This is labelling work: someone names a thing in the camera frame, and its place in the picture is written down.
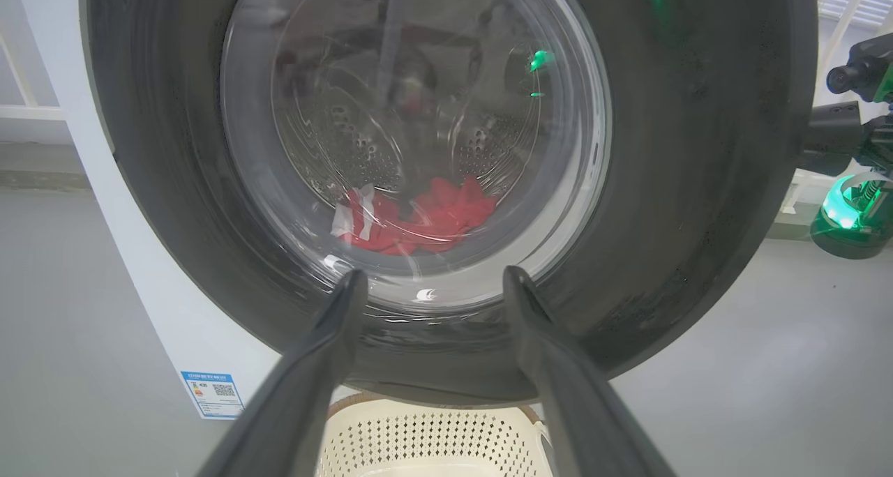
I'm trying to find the dark round washing machine door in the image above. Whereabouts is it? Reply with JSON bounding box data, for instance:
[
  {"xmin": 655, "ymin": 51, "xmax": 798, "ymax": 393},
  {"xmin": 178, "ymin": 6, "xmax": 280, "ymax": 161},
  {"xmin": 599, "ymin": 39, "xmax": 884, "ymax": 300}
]
[{"xmin": 79, "ymin": 0, "xmax": 818, "ymax": 406}]

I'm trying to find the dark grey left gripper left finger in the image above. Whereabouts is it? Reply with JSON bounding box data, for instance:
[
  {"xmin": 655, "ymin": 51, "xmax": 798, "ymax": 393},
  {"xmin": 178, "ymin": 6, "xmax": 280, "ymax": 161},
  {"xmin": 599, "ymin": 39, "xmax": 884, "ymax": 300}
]
[{"xmin": 195, "ymin": 269, "xmax": 369, "ymax": 477}]

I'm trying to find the red and white garment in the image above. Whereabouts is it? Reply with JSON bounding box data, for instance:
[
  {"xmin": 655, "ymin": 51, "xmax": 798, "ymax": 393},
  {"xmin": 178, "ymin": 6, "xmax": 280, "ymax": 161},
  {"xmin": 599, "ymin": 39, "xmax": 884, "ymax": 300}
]
[{"xmin": 330, "ymin": 177, "xmax": 500, "ymax": 256}]

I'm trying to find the blue energy label sticker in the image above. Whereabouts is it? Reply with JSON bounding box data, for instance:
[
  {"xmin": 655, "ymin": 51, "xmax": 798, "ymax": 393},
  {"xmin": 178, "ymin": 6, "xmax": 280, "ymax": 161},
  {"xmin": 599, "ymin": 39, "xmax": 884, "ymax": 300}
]
[{"xmin": 180, "ymin": 371, "xmax": 245, "ymax": 420}]

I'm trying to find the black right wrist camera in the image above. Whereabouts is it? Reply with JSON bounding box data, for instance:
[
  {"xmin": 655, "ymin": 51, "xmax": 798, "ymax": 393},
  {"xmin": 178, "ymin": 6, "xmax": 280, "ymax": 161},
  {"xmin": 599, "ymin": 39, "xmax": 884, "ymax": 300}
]
[{"xmin": 827, "ymin": 33, "xmax": 893, "ymax": 103}]

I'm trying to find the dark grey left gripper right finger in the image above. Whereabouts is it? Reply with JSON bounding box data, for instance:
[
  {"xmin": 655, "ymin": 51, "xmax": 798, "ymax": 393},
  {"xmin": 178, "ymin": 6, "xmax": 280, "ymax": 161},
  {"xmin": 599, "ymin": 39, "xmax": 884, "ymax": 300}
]
[{"xmin": 504, "ymin": 266, "xmax": 676, "ymax": 477}]

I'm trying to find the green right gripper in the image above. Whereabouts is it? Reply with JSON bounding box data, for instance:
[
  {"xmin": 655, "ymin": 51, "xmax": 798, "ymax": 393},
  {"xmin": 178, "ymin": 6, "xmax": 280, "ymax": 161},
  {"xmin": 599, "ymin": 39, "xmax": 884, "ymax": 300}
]
[{"xmin": 801, "ymin": 59, "xmax": 893, "ymax": 176}]

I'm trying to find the cream perforated laundry basket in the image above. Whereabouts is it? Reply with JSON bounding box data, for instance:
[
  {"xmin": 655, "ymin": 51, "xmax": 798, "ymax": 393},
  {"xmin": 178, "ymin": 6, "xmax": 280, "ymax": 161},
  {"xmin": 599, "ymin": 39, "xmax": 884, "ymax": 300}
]
[{"xmin": 315, "ymin": 393, "xmax": 559, "ymax": 477}]

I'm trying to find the white front-load washing machine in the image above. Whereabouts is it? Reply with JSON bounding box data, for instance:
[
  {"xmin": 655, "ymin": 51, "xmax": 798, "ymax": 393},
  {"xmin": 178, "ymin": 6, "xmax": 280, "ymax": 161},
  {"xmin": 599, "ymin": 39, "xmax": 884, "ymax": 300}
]
[{"xmin": 13, "ymin": 0, "xmax": 363, "ymax": 422}]

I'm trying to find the white window frame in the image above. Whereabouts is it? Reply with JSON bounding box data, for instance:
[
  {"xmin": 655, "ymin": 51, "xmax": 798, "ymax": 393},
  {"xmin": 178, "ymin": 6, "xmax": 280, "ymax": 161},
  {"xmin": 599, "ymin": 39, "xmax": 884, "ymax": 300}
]
[{"xmin": 0, "ymin": 31, "xmax": 67, "ymax": 143}]

